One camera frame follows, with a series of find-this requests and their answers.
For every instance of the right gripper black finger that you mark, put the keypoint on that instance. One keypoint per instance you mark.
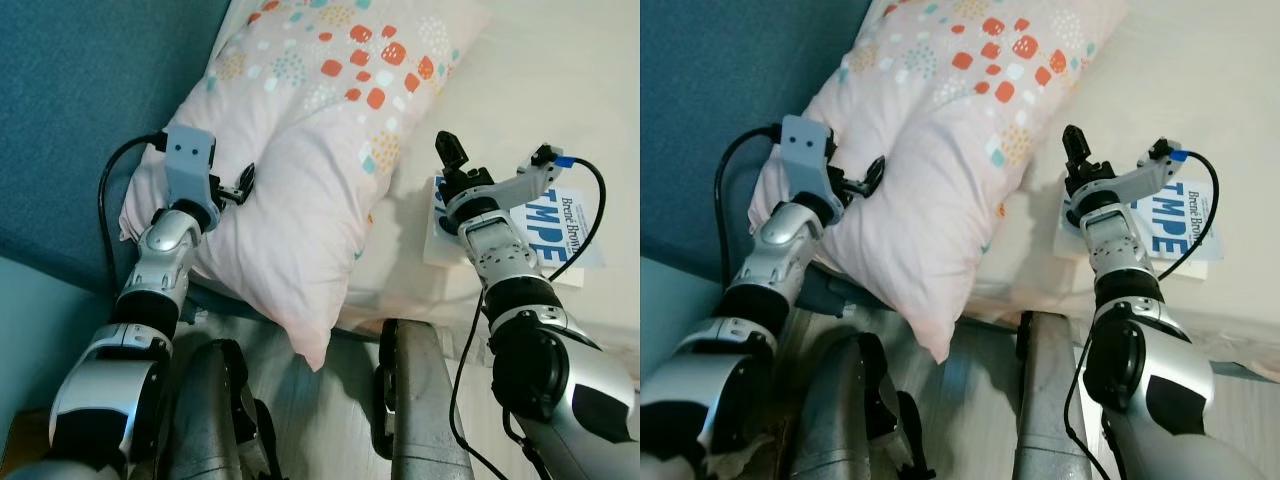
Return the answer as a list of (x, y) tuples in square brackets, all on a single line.
[(452, 150), (1078, 145)]

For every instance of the pink dotted pillow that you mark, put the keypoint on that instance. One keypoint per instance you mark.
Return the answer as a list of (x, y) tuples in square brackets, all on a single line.
[(310, 180), (940, 170)]

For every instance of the white book with blue letters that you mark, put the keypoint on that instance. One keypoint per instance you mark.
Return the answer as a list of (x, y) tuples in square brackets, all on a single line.
[(1180, 225), (570, 235)]

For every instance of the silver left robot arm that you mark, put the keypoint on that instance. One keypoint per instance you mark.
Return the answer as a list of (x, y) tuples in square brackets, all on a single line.
[(760, 290), (140, 300)]

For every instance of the beige mattress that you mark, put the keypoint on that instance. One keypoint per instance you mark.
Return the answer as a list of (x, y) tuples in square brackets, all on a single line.
[(1200, 70), (560, 80)]

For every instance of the blue upholstered headboard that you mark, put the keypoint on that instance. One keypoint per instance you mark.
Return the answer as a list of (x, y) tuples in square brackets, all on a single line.
[(720, 110), (90, 120)]

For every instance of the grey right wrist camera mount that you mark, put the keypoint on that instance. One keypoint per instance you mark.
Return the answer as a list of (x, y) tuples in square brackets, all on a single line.
[(1145, 175), (530, 180)]

